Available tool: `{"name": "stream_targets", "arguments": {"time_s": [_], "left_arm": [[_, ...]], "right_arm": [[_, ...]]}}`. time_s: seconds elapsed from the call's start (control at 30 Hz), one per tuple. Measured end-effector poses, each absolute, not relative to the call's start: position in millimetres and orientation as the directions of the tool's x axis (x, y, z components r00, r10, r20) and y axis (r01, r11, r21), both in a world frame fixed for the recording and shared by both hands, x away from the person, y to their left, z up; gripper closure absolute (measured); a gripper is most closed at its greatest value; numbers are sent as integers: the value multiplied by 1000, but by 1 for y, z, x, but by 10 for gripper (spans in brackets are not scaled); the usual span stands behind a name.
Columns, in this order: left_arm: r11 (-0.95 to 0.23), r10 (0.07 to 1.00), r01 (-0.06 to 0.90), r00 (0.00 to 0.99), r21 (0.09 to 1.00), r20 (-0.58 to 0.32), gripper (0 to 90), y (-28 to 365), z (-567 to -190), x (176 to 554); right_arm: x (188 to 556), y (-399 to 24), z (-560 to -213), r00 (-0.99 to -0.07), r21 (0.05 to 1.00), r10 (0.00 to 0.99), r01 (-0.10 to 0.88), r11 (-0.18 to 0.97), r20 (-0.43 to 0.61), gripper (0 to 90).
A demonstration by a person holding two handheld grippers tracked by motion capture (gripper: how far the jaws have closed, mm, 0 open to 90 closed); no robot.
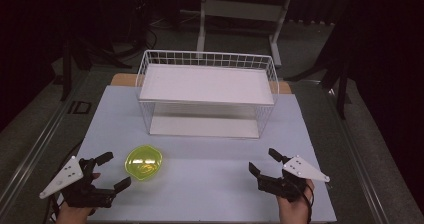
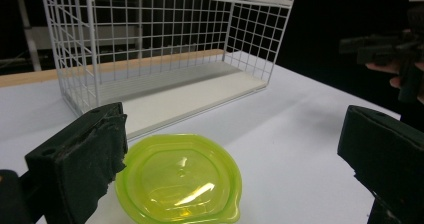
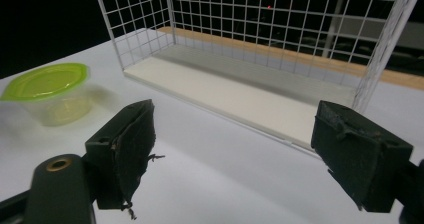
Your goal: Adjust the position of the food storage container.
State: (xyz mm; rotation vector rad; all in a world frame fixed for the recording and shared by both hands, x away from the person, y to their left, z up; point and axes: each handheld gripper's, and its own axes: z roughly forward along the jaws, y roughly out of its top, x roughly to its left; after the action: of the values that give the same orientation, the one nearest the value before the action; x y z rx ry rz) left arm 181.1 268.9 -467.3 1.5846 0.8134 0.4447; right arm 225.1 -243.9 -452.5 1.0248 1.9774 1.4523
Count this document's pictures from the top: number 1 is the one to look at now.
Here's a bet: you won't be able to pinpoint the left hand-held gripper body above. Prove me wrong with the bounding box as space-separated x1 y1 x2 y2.
39 155 118 209

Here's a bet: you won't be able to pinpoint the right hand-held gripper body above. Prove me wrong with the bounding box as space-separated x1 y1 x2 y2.
256 154 331 203

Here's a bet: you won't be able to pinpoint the yellow-green plastic bowl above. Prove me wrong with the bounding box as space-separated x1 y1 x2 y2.
124 144 164 182

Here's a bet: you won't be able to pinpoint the white wire shelf rack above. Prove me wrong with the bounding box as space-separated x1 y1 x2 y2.
134 49 280 140

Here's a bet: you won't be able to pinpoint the person's left hand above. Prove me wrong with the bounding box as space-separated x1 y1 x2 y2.
54 201 98 224

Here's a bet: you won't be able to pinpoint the person's right hand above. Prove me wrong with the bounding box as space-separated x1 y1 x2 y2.
277 179 316 224

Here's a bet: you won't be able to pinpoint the pale blue table sheet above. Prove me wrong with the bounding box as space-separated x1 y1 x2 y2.
53 85 338 224

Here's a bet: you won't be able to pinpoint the black floor plate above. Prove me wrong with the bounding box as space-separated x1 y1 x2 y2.
67 100 93 115

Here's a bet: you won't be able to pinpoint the black tripod stand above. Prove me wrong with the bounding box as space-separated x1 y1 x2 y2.
285 13 353 121

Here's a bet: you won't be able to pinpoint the black metal stand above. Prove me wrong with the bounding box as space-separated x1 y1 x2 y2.
59 30 133 102

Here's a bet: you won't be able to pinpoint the metal floor rail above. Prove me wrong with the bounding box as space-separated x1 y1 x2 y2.
0 83 88 215
323 82 393 224

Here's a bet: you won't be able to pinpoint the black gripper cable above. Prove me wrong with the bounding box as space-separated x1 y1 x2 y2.
289 179 315 224

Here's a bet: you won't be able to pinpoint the black floor cables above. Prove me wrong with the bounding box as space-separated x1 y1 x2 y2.
131 15 201 57

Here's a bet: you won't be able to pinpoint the white metal table frame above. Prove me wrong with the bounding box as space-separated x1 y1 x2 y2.
195 0 295 68

